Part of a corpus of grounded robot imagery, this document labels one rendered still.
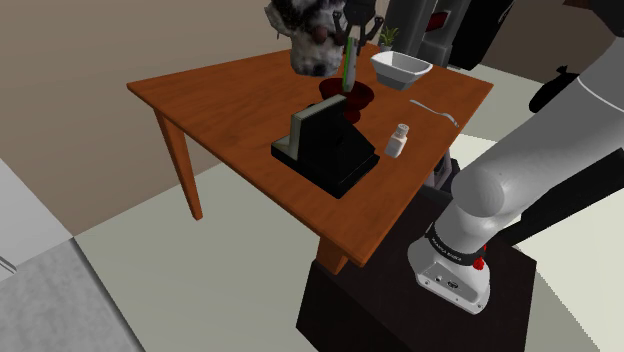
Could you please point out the small white bottle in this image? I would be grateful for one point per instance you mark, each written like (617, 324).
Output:
(396, 145)

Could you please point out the dark red bowl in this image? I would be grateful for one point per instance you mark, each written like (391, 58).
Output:
(364, 97)

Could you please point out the black and white speckled figure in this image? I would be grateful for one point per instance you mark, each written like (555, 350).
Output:
(312, 44)

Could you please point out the white square bowl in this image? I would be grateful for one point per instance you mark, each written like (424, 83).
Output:
(397, 68)

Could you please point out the silver fork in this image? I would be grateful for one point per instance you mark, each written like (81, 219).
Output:
(434, 111)

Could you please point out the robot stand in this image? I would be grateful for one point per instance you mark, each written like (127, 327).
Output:
(390, 302)

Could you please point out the brown wooden table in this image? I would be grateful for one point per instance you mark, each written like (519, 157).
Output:
(234, 102)

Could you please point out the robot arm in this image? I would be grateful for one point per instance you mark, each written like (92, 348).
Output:
(512, 180)

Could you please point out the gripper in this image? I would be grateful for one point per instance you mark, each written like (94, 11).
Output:
(360, 10)

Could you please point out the grey and black cabinet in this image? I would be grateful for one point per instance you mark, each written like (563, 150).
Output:
(414, 29)

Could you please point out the black box with grey panel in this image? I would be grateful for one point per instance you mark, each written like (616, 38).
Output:
(336, 151)

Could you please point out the green and white stick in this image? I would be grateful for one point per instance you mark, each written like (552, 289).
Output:
(348, 66)

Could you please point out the small green potted plant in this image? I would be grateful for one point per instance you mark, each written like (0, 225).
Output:
(388, 36)

